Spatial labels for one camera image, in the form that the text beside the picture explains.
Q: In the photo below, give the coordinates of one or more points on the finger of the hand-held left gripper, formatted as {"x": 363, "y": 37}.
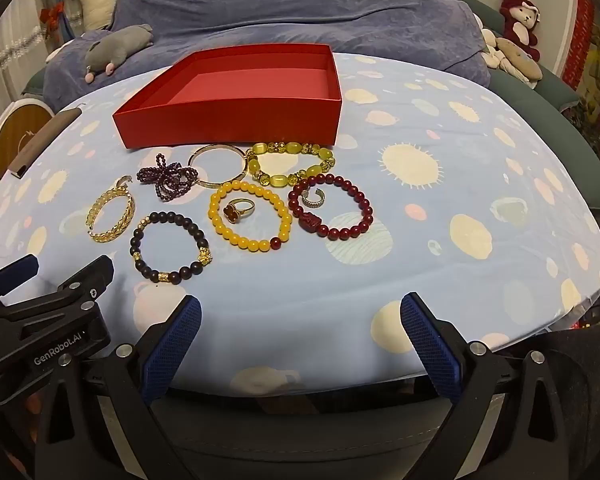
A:
{"x": 80, "y": 287}
{"x": 15, "y": 269}

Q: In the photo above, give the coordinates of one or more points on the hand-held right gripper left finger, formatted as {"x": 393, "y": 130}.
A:
{"x": 175, "y": 347}

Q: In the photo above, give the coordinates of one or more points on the red plush monkey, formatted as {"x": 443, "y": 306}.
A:
{"x": 517, "y": 32}

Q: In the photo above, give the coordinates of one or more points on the white round device wooden top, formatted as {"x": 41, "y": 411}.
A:
{"x": 15, "y": 130}

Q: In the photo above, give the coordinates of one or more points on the grey plush mole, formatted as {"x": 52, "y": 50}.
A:
{"x": 115, "y": 45}

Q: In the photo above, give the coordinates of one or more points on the red wall hanging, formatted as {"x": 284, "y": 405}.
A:
{"x": 580, "y": 35}

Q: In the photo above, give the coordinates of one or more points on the blue-grey blanket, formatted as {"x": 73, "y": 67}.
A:
{"x": 305, "y": 10}

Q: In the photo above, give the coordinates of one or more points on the blue planet print sheet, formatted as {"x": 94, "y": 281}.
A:
{"x": 430, "y": 240}

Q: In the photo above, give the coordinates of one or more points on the thin gold bangle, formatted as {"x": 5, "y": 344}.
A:
{"x": 212, "y": 185}

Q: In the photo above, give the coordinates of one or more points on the white curtain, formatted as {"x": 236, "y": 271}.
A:
{"x": 10, "y": 45}

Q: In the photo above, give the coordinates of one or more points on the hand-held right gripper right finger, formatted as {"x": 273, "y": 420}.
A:
{"x": 430, "y": 347}

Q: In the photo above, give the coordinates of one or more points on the brown pouch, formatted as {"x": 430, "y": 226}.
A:
{"x": 45, "y": 135}

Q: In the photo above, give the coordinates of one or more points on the red cardboard box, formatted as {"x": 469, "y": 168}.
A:
{"x": 230, "y": 120}

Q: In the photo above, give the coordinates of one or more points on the beige plush toy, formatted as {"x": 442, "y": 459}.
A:
{"x": 517, "y": 57}

